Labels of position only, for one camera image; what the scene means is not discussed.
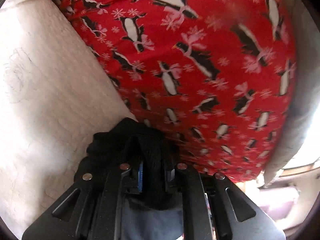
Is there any grey pillow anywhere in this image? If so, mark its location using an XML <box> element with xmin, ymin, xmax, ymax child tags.
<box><xmin>262</xmin><ymin>0</ymin><xmax>320</xmax><ymax>185</ymax></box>

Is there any dark navy large garment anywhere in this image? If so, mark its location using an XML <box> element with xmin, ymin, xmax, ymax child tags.
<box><xmin>86</xmin><ymin>118</ymin><xmax>183</xmax><ymax>239</ymax></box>

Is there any red penguin print blanket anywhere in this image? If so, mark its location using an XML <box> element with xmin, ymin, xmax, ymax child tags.
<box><xmin>55</xmin><ymin>0</ymin><xmax>296</xmax><ymax>181</ymax></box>

